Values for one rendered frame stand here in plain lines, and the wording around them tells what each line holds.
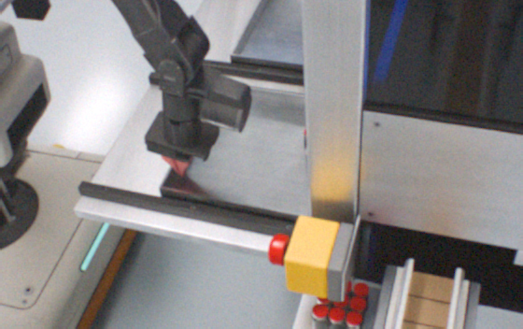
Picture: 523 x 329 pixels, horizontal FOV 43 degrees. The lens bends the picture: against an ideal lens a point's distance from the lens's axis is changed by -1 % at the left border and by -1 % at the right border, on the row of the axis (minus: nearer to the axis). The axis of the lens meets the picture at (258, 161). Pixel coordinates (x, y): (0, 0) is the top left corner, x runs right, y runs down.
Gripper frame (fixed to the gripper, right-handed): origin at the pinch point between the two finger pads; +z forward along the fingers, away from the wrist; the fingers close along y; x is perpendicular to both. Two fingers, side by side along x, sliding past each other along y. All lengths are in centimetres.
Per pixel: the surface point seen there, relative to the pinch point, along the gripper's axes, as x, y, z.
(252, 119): 15.5, 7.0, 0.5
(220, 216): -7.7, 9.3, -2.0
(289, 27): 43.0, 6.2, 1.0
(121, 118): 91, -62, 102
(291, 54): 34.6, 8.9, 0.4
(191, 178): -0.1, 1.6, 1.2
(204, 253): 41, -10, 93
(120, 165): -0.2, -11.2, 3.6
